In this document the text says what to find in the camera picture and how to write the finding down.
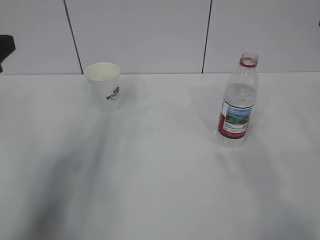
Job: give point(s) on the clear water bottle red label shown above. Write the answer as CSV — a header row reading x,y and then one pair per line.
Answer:
x,y
239,98

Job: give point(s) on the white paper cup green logo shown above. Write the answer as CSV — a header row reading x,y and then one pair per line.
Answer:
x,y
104,81

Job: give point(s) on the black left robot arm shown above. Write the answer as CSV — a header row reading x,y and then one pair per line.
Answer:
x,y
7,47

